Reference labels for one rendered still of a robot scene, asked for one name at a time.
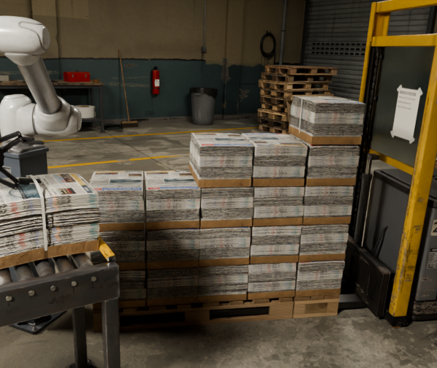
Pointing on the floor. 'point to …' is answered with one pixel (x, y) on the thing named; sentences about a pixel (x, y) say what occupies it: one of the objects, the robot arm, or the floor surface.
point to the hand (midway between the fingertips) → (38, 161)
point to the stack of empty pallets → (278, 80)
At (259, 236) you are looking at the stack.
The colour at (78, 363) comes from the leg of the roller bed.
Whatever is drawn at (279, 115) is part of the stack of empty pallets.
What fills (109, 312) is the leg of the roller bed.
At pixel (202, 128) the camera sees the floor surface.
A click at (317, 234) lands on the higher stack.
